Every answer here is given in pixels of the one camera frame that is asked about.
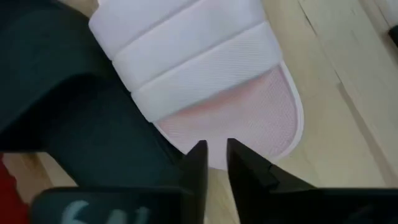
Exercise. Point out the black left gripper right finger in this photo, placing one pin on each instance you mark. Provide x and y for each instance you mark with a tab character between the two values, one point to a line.
252	180

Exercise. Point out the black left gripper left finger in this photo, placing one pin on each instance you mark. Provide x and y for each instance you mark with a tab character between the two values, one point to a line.
197	174

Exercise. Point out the pale pink slide sandal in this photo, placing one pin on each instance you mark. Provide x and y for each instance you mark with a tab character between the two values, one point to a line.
202	62

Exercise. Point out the black slide sandal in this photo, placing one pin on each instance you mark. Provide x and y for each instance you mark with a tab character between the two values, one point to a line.
77	109

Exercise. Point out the red plastic bin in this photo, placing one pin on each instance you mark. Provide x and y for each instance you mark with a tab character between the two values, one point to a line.
9	199

